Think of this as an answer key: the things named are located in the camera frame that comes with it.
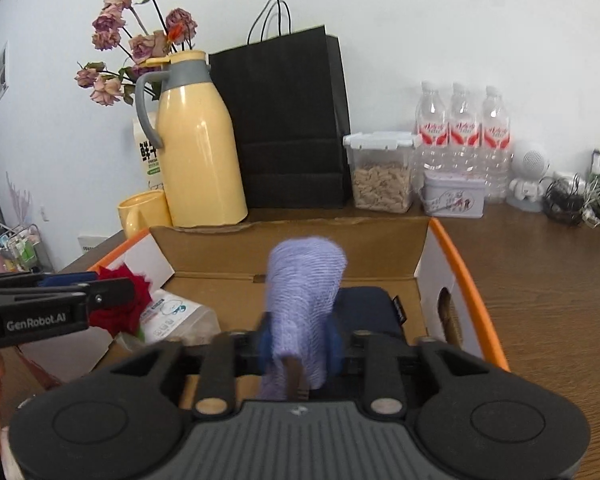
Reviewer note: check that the yellow thermos jug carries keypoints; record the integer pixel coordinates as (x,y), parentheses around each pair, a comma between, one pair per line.
(195,160)

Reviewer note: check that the white printed tin box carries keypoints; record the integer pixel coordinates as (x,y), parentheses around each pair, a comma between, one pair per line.
(452,197)

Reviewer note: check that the cardboard box with orange edges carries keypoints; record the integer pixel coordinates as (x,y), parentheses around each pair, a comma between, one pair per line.
(290,250)

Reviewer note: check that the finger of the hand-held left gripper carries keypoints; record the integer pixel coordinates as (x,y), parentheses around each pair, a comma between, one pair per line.
(112,292)
(65,280)

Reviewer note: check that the navy blue pouch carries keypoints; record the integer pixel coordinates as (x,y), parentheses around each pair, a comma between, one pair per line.
(370,310)

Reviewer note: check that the yellow mug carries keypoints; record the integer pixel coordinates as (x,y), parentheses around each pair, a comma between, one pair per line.
(142,215)

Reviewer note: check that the black paper bag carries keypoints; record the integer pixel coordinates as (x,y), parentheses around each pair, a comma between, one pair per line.
(280,125)

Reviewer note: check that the purple knitted cloth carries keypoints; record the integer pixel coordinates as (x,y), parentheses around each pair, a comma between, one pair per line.
(300,300)

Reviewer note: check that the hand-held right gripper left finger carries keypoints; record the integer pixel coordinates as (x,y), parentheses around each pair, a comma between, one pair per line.
(266,347)

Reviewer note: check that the white robot speaker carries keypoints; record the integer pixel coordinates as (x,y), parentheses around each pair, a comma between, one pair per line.
(529,165)

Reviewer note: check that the clear container of seeds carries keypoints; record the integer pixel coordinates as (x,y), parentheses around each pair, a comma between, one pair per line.
(380,180)

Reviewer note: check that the white milk carton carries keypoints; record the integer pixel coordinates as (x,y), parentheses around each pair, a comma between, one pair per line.
(145,155)

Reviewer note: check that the small white charger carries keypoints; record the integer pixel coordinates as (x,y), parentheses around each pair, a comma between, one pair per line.
(566,178)

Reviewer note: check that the white face mask packet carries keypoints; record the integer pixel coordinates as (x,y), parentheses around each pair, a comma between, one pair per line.
(177,316)

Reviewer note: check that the red artificial rose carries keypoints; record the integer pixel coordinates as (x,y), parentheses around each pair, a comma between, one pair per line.
(116,321)

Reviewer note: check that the wall poster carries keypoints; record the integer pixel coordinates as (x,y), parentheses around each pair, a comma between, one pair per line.
(0,72)

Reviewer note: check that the purple wall decal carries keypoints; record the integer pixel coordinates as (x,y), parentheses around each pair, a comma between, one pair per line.
(20,200)

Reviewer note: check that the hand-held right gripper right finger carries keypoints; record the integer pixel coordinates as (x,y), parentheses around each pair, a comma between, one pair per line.
(335,352)

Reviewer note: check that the bouquet of dried roses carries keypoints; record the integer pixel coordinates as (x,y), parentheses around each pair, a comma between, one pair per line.
(145,45)

